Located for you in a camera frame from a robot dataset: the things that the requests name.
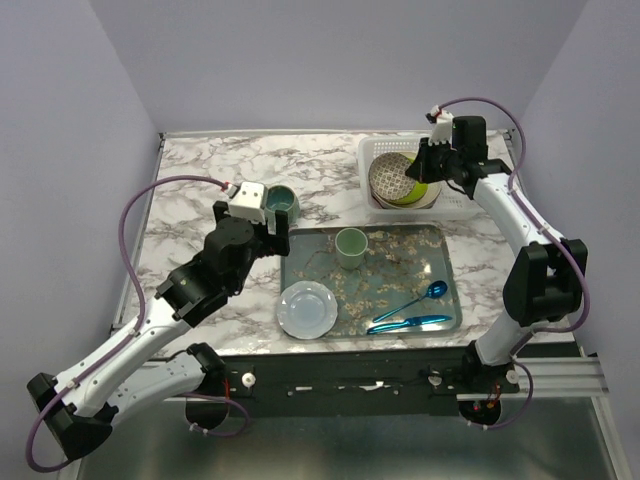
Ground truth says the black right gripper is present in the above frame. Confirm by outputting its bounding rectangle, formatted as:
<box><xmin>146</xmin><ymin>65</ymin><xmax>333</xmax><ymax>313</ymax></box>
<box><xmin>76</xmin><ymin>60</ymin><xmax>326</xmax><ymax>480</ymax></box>
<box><xmin>407</xmin><ymin>136</ymin><xmax>463</xmax><ymax>184</ymax></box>

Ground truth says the lime green plate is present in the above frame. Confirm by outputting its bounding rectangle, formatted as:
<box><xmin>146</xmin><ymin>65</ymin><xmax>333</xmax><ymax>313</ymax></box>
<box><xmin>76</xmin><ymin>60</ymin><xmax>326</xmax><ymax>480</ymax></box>
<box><xmin>390</xmin><ymin>182</ymin><xmax>429</xmax><ymax>205</ymax></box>

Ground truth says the cream plate with black mark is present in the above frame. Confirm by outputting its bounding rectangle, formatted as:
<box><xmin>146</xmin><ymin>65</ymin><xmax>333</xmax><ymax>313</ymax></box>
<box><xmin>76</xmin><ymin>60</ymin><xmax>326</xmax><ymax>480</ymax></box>
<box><xmin>372</xmin><ymin>183</ymin><xmax>442</xmax><ymax>210</ymax></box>

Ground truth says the patterned small ceramic bowl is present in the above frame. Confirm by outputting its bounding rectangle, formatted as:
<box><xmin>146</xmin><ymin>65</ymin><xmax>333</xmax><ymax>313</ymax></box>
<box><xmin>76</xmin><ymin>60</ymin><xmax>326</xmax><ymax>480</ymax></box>
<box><xmin>368</xmin><ymin>152</ymin><xmax>416</xmax><ymax>202</ymax></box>

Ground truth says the teal glazed ceramic mug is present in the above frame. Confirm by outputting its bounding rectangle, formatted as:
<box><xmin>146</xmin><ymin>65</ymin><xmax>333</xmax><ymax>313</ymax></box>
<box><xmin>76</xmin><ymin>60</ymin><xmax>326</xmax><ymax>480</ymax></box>
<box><xmin>265</xmin><ymin>185</ymin><xmax>300</xmax><ymax>230</ymax></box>

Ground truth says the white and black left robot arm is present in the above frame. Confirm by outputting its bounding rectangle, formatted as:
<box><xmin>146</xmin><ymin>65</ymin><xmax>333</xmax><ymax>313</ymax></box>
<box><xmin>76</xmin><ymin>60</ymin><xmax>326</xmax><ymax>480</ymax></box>
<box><xmin>27</xmin><ymin>201</ymin><xmax>290</xmax><ymax>462</ymax></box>

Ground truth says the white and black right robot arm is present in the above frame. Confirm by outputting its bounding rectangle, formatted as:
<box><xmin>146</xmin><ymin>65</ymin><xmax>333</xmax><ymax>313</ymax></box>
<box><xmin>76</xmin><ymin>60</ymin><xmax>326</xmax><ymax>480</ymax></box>
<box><xmin>406</xmin><ymin>109</ymin><xmax>588</xmax><ymax>392</ymax></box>

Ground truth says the white perforated plastic bin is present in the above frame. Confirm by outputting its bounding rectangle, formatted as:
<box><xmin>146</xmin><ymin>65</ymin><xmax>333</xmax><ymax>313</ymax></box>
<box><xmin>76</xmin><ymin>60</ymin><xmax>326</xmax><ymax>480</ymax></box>
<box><xmin>356</xmin><ymin>133</ymin><xmax>483</xmax><ymax>221</ymax></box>

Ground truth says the teal floral serving tray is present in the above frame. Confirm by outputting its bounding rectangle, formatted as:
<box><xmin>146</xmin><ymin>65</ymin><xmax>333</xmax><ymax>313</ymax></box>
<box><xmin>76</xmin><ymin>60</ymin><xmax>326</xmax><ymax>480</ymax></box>
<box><xmin>280</xmin><ymin>225</ymin><xmax>462</xmax><ymax>339</ymax></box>

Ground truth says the light blue scalloped plate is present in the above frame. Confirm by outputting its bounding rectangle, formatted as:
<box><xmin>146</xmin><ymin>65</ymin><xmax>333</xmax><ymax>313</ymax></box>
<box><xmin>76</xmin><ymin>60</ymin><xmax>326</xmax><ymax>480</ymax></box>
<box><xmin>276</xmin><ymin>281</ymin><xmax>338</xmax><ymax>340</ymax></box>

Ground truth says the light green ceramic cup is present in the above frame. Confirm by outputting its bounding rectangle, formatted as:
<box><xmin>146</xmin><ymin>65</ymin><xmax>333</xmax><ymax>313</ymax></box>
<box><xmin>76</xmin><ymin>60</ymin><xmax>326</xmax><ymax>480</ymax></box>
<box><xmin>335</xmin><ymin>227</ymin><xmax>368</xmax><ymax>270</ymax></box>

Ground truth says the blue metallic spoon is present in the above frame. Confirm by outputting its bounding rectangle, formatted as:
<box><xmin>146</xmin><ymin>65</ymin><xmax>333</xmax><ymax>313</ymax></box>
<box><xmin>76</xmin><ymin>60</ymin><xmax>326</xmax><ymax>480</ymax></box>
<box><xmin>372</xmin><ymin>280</ymin><xmax>448</xmax><ymax>323</ymax></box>

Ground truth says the blue metallic knife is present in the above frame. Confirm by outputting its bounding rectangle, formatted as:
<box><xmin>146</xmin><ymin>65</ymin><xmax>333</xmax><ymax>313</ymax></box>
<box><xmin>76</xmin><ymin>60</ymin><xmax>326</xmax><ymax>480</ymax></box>
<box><xmin>366</xmin><ymin>314</ymin><xmax>452</xmax><ymax>335</ymax></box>

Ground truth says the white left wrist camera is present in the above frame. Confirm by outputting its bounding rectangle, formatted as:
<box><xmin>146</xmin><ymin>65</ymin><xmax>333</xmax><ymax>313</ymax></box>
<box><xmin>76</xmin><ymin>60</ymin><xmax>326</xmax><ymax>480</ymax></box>
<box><xmin>228</xmin><ymin>181</ymin><xmax>268</xmax><ymax>225</ymax></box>

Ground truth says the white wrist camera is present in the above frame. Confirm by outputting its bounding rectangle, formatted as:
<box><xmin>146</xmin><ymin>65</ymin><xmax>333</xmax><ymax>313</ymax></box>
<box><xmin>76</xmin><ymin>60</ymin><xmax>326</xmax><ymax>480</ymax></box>
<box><xmin>426</xmin><ymin>106</ymin><xmax>454</xmax><ymax>146</ymax></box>
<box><xmin>228</xmin><ymin>181</ymin><xmax>268</xmax><ymax>225</ymax></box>

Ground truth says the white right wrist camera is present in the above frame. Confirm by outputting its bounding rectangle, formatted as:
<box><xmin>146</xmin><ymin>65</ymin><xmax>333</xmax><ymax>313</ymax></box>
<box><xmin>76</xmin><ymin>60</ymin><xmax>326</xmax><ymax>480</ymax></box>
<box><xmin>426</xmin><ymin>106</ymin><xmax>454</xmax><ymax>146</ymax></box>

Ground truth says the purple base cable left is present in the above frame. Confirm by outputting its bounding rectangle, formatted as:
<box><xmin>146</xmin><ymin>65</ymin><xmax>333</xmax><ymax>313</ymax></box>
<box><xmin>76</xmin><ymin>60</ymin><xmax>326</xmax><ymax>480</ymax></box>
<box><xmin>187</xmin><ymin>393</ymin><xmax>252</xmax><ymax>439</ymax></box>

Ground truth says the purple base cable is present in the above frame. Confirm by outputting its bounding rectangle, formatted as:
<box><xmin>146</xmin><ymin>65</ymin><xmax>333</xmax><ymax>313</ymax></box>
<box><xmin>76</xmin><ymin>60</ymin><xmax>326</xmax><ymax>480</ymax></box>
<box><xmin>467</xmin><ymin>362</ymin><xmax>535</xmax><ymax>432</ymax></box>
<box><xmin>187</xmin><ymin>393</ymin><xmax>252</xmax><ymax>439</ymax></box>

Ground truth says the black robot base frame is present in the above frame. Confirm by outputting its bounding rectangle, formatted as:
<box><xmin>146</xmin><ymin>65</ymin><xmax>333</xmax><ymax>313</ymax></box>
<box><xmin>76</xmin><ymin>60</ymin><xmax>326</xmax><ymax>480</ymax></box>
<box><xmin>185</xmin><ymin>347</ymin><xmax>524</xmax><ymax>426</ymax></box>

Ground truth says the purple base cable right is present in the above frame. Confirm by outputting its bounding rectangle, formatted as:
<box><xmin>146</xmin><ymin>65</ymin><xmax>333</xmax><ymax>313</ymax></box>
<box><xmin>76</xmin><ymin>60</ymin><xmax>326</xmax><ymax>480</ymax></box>
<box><xmin>467</xmin><ymin>362</ymin><xmax>535</xmax><ymax>432</ymax></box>

